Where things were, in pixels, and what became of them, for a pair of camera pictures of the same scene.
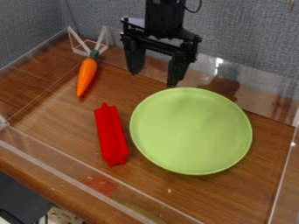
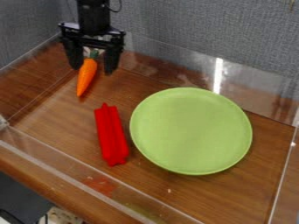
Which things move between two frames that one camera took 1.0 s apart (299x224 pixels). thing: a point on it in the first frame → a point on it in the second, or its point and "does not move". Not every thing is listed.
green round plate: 192,130 does not move
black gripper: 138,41 → 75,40
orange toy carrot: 89,73 does not move
